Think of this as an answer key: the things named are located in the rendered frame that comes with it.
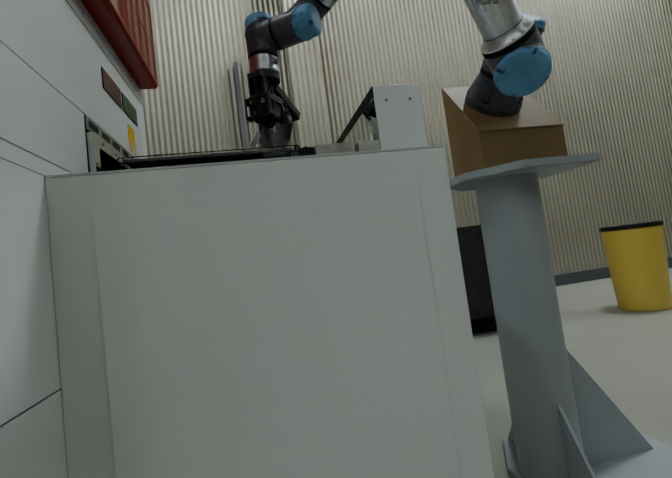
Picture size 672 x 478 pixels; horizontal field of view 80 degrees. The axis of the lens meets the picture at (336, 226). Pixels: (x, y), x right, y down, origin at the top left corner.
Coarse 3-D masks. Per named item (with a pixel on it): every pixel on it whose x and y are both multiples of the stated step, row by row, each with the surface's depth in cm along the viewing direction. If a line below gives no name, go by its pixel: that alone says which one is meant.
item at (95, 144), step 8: (88, 136) 74; (96, 136) 76; (88, 144) 74; (96, 144) 75; (104, 144) 79; (88, 152) 74; (96, 152) 75; (104, 152) 80; (112, 152) 84; (88, 160) 74; (96, 160) 74; (112, 160) 86; (88, 168) 73; (96, 168) 74; (128, 168) 94
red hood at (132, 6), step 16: (96, 0) 80; (112, 0) 83; (128, 0) 96; (144, 0) 115; (96, 16) 84; (112, 16) 85; (128, 16) 94; (144, 16) 112; (112, 32) 90; (128, 32) 93; (144, 32) 110; (128, 48) 97; (144, 48) 108; (128, 64) 105; (144, 64) 106; (144, 80) 114
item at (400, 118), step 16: (384, 96) 75; (400, 96) 75; (416, 96) 76; (384, 112) 74; (400, 112) 75; (416, 112) 76; (384, 128) 74; (400, 128) 75; (416, 128) 75; (384, 144) 74; (400, 144) 74; (416, 144) 75
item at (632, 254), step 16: (640, 224) 270; (656, 224) 270; (608, 240) 286; (624, 240) 276; (640, 240) 271; (656, 240) 270; (608, 256) 290; (624, 256) 277; (640, 256) 271; (656, 256) 269; (624, 272) 278; (640, 272) 271; (656, 272) 269; (624, 288) 280; (640, 288) 272; (656, 288) 269; (624, 304) 282; (640, 304) 273; (656, 304) 269
